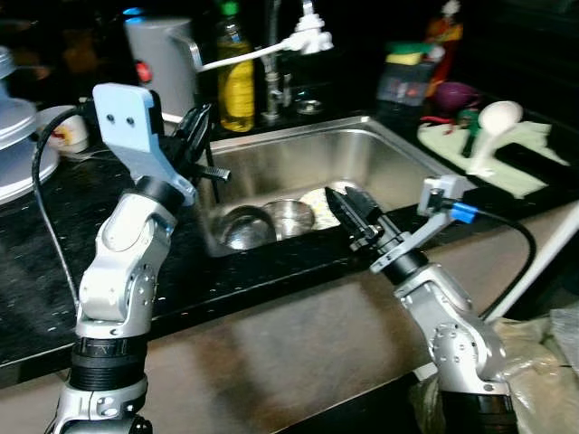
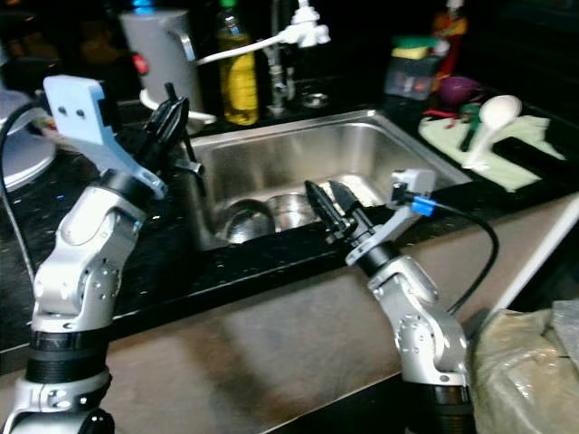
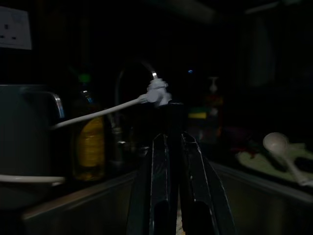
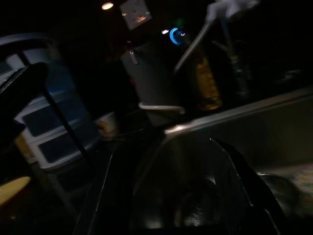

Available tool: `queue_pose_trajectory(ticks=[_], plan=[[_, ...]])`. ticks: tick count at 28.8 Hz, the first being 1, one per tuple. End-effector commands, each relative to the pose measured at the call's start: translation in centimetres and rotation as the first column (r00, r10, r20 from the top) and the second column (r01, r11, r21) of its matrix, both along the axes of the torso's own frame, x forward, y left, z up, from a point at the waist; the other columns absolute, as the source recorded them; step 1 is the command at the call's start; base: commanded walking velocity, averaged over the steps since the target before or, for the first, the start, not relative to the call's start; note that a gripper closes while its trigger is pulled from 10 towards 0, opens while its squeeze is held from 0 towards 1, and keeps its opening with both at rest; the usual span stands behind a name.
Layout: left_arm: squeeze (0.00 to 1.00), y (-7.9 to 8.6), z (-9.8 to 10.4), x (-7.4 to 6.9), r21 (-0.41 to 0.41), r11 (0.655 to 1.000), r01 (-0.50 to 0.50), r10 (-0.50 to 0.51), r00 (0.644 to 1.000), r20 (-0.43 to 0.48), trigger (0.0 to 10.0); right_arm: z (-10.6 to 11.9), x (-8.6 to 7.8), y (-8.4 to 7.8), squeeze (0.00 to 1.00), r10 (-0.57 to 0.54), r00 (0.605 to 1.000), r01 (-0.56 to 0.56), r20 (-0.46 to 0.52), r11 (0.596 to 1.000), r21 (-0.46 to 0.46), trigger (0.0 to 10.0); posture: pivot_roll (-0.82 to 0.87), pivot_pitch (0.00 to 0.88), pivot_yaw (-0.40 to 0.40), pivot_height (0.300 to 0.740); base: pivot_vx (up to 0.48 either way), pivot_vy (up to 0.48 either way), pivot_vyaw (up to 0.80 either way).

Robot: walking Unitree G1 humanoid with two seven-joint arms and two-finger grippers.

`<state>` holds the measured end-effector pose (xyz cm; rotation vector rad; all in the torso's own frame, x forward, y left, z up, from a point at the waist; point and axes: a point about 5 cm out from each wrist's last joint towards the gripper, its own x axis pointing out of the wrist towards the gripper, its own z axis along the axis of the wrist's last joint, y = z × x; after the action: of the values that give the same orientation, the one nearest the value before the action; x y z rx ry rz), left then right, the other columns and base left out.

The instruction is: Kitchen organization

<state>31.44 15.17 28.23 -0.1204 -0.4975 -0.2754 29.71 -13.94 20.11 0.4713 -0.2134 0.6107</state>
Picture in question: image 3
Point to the grey utensil holder pot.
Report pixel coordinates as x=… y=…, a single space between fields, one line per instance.
x=24 y=132

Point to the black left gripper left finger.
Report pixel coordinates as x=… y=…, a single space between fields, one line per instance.
x=159 y=186

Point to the white faucet adapter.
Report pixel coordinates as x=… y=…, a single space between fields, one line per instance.
x=159 y=91

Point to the yellow green sponge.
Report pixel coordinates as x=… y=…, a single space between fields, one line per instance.
x=198 y=113

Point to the stainless steel sink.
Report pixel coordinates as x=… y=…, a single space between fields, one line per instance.
x=85 y=210

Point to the light green mat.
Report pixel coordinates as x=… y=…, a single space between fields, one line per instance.
x=254 y=162

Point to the black faucet nozzle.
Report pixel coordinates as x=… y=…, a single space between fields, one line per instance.
x=174 y=117

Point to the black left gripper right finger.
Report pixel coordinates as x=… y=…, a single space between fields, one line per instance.
x=198 y=186

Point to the white wall socket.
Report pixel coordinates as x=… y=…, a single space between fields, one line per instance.
x=14 y=29

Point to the yellow cooking oil bottle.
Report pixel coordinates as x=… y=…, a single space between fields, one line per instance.
x=91 y=147

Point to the white plastic spoon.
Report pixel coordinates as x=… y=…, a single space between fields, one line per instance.
x=276 y=143

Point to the pump soap dispenser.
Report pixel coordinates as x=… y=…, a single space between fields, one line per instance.
x=214 y=102

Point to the chrome kitchen faucet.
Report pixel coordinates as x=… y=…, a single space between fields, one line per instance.
x=118 y=137

